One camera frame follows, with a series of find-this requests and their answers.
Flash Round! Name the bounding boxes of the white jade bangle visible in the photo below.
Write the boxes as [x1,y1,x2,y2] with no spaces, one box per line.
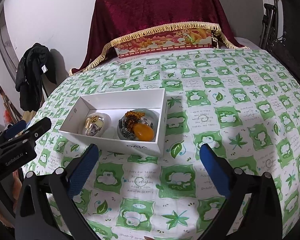
[82,112,111,137]

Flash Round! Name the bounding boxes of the black hanging clothes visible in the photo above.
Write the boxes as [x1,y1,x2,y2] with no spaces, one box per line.
[15,43,57,112]

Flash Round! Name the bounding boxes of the amber bead necklace with pendant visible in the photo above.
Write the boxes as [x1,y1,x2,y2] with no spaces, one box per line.
[124,110,156,142]

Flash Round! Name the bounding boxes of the black folding chair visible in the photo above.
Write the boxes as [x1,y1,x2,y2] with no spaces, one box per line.
[259,0,300,84]

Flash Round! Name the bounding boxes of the white cardboard box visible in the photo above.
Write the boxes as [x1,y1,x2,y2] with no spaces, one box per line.
[59,88,167,157]

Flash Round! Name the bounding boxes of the green white patterned tablecloth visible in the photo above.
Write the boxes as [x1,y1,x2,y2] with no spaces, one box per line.
[23,49,300,239]

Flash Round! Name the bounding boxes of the dark red velvet cloth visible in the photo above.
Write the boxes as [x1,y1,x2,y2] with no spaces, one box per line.
[69,0,242,75]

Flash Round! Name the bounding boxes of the person's left hand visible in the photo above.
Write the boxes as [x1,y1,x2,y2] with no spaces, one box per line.
[0,170,22,228]

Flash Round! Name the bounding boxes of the pale green jade pendant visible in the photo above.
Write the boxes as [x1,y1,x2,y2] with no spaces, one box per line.
[85,115,98,129]

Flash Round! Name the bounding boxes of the red orange decorated box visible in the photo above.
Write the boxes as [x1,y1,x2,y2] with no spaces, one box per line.
[114,28,216,58]

